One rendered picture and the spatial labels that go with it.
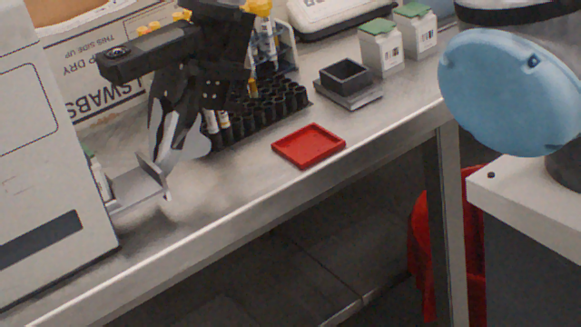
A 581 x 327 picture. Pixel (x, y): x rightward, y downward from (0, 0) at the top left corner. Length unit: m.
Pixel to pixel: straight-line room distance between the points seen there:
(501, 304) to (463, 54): 0.41
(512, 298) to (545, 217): 0.18
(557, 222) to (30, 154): 0.50
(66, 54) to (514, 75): 0.67
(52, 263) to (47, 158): 0.12
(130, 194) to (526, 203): 0.43
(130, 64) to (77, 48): 0.29
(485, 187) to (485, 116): 0.19
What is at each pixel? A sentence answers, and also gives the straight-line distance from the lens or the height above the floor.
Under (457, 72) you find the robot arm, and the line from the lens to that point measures 0.60.
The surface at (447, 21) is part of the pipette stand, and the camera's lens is 1.19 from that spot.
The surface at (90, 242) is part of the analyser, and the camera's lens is 0.84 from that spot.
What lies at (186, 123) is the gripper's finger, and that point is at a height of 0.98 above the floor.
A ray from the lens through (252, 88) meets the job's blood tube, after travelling 1.02.
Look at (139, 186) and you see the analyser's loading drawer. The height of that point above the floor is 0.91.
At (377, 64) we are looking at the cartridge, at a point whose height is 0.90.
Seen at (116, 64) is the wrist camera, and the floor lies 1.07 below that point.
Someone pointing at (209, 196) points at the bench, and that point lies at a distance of 0.90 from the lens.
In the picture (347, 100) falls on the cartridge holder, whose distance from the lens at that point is 1.00.
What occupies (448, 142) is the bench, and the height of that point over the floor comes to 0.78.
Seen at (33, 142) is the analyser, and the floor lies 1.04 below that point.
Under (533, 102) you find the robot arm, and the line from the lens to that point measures 0.58.
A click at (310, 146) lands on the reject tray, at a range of 0.94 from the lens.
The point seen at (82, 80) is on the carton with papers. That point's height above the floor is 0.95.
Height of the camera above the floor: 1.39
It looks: 34 degrees down
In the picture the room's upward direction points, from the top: 12 degrees counter-clockwise
